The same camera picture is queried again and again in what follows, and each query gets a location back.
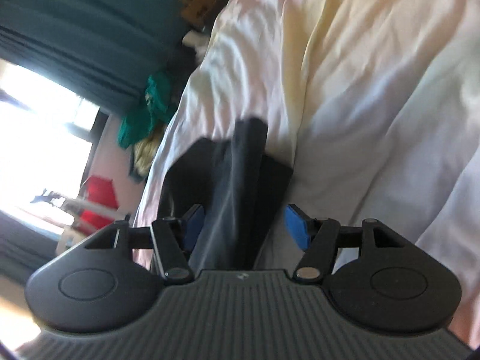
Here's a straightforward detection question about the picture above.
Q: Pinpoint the right teal curtain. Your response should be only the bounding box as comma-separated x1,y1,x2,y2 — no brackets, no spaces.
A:
1,0,188,115

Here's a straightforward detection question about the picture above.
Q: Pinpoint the red garment on hanger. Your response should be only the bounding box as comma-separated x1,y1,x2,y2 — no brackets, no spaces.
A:
77,175,120,236

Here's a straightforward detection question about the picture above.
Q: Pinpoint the brown paper bag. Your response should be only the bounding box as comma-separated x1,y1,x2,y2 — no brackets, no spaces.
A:
181,0,218,29

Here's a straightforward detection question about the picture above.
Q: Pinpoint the white garment on chair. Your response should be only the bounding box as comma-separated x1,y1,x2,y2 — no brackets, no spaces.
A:
182,30,210,61

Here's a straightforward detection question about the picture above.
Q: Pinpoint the yellow fuzzy garment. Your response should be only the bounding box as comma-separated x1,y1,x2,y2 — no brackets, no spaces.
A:
131,125,166,180

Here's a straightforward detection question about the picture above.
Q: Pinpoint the black fleece hoodie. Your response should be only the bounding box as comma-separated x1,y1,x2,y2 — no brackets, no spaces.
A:
158,118,293,273

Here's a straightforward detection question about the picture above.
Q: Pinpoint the pastel tie-dye bed sheet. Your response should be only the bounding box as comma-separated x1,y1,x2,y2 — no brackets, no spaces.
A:
135,0,479,347

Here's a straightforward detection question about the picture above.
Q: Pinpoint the green sweatshirt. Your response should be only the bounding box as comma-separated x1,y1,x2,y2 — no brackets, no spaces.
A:
117,70,177,149

